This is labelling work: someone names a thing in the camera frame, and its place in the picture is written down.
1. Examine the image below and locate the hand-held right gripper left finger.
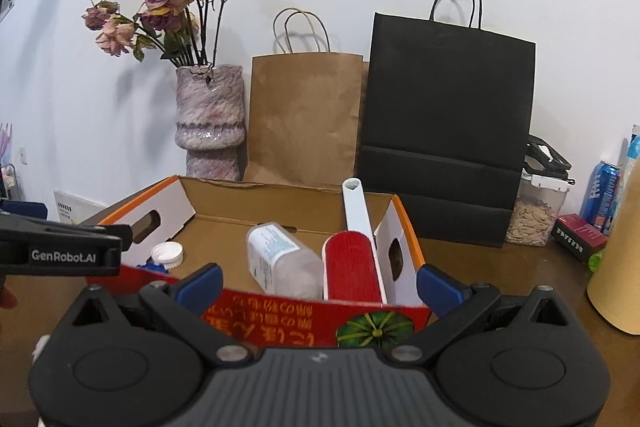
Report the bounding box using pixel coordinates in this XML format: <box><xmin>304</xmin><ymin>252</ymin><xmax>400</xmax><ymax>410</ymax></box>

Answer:
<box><xmin>60</xmin><ymin>263</ymin><xmax>253</xmax><ymax>363</ymax></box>

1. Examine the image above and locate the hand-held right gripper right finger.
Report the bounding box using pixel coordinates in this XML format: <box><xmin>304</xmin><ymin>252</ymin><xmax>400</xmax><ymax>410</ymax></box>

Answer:
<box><xmin>392</xmin><ymin>264</ymin><xmax>576</xmax><ymax>363</ymax></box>

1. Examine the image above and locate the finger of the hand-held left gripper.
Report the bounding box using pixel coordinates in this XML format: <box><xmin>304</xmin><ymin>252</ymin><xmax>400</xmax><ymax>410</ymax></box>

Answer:
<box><xmin>0</xmin><ymin>214</ymin><xmax>134</xmax><ymax>253</ymax></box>
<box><xmin>0</xmin><ymin>201</ymin><xmax>48</xmax><ymax>222</ymax></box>

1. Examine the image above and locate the white bottle cap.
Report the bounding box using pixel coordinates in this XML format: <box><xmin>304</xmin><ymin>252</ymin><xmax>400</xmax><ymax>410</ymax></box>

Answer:
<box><xmin>150</xmin><ymin>242</ymin><xmax>184</xmax><ymax>267</ymax></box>

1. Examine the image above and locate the red cardboard box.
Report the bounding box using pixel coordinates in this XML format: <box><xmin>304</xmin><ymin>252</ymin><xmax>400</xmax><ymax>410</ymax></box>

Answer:
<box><xmin>85</xmin><ymin>175</ymin><xmax>432</xmax><ymax>350</ymax></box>

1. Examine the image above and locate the clear plastic bottle white lid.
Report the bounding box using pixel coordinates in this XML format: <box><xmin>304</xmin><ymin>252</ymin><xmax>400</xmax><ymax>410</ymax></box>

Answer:
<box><xmin>246</xmin><ymin>222</ymin><xmax>325</xmax><ymax>299</ymax></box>

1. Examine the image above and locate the red white lint brush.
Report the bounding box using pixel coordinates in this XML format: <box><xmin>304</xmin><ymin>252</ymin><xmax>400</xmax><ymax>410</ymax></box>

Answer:
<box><xmin>321</xmin><ymin>178</ymin><xmax>387</xmax><ymax>305</ymax></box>

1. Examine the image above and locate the metal storage rack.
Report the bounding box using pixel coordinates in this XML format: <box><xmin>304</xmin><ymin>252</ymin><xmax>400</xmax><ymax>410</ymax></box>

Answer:
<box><xmin>0</xmin><ymin>162</ymin><xmax>21</xmax><ymax>202</ymax></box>

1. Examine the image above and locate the clear food container with seeds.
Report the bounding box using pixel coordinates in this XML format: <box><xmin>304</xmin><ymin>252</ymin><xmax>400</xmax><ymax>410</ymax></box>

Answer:
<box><xmin>505</xmin><ymin>134</ymin><xmax>573</xmax><ymax>248</ymax></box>

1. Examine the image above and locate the dark red small box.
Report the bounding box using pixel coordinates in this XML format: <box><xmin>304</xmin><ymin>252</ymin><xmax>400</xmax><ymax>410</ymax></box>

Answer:
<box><xmin>551</xmin><ymin>213</ymin><xmax>608</xmax><ymax>264</ymax></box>

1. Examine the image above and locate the pink mottled ceramic vase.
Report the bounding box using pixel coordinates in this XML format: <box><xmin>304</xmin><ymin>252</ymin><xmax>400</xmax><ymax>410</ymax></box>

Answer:
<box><xmin>175</xmin><ymin>64</ymin><xmax>247</xmax><ymax>182</ymax></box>

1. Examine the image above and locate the yellow thermos jug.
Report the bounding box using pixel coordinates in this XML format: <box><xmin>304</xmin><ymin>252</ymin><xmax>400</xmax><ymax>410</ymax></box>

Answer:
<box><xmin>586</xmin><ymin>154</ymin><xmax>640</xmax><ymax>335</ymax></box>

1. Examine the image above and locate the black paper bag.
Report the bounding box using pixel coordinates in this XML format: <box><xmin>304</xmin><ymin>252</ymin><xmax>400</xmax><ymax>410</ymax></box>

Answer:
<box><xmin>354</xmin><ymin>0</ymin><xmax>537</xmax><ymax>249</ymax></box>

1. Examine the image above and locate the blue drink can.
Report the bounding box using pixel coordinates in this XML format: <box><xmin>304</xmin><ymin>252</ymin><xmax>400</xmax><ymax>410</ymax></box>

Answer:
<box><xmin>580</xmin><ymin>161</ymin><xmax>621</xmax><ymax>235</ymax></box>

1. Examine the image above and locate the brown paper bag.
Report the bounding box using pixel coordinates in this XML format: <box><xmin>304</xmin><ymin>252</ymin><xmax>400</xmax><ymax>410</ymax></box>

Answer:
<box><xmin>243</xmin><ymin>7</ymin><xmax>368</xmax><ymax>190</ymax></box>

